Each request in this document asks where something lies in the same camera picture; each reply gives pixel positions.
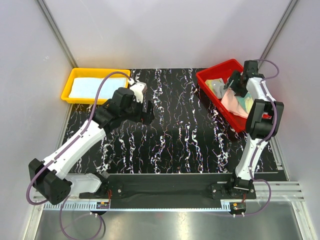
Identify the pink towel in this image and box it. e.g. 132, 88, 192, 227
221, 89, 249, 119

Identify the light blue towel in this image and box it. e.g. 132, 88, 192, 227
68, 77, 127, 100

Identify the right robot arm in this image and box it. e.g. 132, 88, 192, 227
225, 59, 284, 199

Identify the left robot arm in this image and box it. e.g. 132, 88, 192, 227
27, 83, 155, 205

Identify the red plastic bin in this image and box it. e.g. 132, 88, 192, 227
196, 59, 247, 132

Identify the grey towel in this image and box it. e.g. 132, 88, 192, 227
205, 78, 227, 100

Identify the teal patterned towel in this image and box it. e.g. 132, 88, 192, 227
236, 92, 254, 111

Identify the yellow plastic bin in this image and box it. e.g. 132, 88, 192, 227
61, 68, 131, 105

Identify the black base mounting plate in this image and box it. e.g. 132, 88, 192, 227
79, 173, 257, 200

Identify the left small electronics board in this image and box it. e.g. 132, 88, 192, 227
96, 200, 110, 210

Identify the small electronics board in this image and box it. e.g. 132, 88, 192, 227
230, 202, 247, 212
96, 200, 110, 210

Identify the right small electronics board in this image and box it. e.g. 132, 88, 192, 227
230, 202, 247, 212

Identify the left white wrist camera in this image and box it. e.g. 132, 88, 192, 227
128, 78, 148, 103

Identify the right corner aluminium post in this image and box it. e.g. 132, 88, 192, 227
260, 0, 300, 59

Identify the corner aluminium post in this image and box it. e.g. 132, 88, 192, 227
35, 0, 79, 68
260, 0, 300, 59

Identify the aluminium frame rail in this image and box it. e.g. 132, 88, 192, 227
42, 182, 304, 215

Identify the left corner aluminium post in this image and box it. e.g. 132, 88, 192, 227
35, 0, 79, 68

